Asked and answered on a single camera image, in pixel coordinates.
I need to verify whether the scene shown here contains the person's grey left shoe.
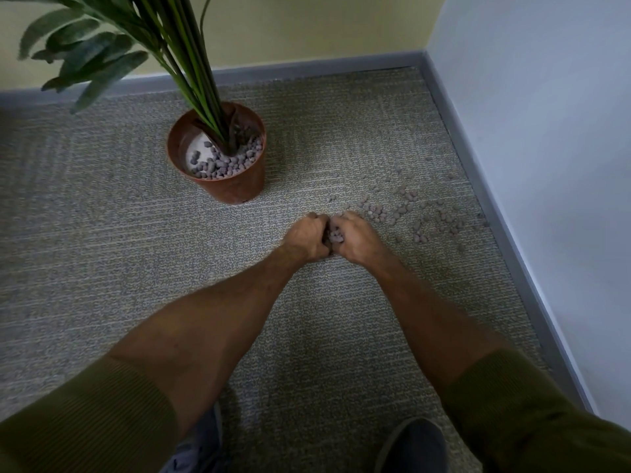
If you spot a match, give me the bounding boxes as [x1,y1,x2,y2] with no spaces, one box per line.
[160,401,227,473]

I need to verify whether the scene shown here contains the clay pebbles in pot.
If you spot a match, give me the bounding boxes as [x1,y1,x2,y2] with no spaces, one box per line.
[189,135,263,181]

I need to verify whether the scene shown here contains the person's left forearm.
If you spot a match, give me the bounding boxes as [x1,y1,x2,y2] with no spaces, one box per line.
[107,245,316,439]

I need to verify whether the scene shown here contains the terracotta plastic plant pot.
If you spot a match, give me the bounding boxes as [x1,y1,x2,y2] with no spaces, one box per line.
[167,102,267,205]

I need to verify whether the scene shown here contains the person's left hand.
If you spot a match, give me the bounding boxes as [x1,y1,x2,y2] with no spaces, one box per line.
[281,213,332,264]

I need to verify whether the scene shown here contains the olive green sweater sleeve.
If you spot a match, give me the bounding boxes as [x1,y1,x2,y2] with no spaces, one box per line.
[440,348,631,473]
[0,355,179,473]

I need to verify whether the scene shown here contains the person's right hand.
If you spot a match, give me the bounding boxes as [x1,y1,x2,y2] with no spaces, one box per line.
[328,211,391,269]

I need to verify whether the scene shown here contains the scattered clay pebbles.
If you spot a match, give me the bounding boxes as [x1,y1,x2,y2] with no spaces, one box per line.
[325,157,491,254]

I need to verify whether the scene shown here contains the handful of clay pebbles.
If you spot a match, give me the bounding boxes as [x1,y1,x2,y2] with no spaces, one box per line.
[323,226,346,253]

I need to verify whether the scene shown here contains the person's right forearm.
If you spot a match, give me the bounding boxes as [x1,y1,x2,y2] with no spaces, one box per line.
[364,251,513,390]

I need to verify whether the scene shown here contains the grey skirting board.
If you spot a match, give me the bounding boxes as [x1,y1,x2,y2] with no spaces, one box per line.
[0,50,595,414]

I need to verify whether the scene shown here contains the green palm plant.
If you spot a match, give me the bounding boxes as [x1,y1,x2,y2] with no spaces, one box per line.
[0,0,247,155]

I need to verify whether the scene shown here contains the person's dark right shoe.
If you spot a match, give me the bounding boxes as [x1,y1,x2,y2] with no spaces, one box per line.
[374,417,449,473]

